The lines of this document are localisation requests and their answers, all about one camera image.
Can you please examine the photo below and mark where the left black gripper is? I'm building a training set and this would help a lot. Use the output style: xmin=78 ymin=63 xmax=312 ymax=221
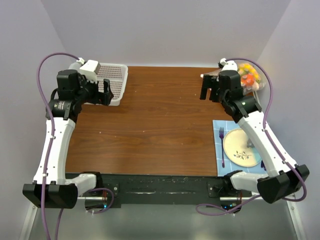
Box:
xmin=75 ymin=73 xmax=113 ymax=105

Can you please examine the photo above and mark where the white perforated plastic basket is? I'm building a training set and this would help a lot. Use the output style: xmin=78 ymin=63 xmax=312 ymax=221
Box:
xmin=96 ymin=63 xmax=128 ymax=106

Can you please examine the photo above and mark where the clear zip top bag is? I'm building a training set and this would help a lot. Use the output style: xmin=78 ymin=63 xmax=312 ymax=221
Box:
xmin=201 ymin=58 xmax=267 ymax=97

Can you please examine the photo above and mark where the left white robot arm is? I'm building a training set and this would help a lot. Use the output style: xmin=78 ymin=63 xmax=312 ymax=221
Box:
xmin=22 ymin=60 xmax=114 ymax=209

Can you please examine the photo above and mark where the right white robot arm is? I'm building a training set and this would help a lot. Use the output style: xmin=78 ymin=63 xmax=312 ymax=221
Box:
xmin=199 ymin=70 xmax=310 ymax=204

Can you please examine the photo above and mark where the purple plastic fork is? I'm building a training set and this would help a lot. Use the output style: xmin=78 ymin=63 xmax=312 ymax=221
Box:
xmin=219 ymin=127 xmax=225 ymax=168

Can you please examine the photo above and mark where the cream and teal plate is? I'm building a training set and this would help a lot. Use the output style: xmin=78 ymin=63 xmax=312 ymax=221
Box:
xmin=223 ymin=128 xmax=262 ymax=168

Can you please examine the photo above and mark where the blue checked cloth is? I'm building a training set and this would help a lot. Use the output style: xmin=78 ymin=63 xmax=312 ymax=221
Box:
xmin=212 ymin=120 xmax=266 ymax=177

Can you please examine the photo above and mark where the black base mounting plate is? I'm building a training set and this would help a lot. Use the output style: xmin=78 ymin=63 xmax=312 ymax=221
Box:
xmin=66 ymin=172 xmax=253 ymax=210

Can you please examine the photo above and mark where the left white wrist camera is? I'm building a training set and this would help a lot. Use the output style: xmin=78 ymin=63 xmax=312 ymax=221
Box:
xmin=76 ymin=57 xmax=101 ymax=78

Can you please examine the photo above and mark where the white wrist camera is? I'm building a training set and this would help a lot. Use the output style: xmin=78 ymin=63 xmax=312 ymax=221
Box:
xmin=218 ymin=58 xmax=238 ymax=72
xmin=76 ymin=57 xmax=101 ymax=78

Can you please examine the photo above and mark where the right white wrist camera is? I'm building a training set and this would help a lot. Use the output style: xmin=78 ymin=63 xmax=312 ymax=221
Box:
xmin=218 ymin=58 xmax=238 ymax=72

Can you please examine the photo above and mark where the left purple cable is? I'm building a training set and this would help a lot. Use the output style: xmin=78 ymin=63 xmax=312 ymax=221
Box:
xmin=36 ymin=52 xmax=82 ymax=240

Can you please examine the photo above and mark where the purple cable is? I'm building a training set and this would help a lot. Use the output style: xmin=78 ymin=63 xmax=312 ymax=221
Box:
xmin=195 ymin=57 xmax=308 ymax=217
xmin=36 ymin=52 xmax=82 ymax=240

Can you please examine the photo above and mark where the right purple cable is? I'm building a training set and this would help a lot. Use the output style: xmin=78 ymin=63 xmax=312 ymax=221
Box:
xmin=195 ymin=57 xmax=308 ymax=217

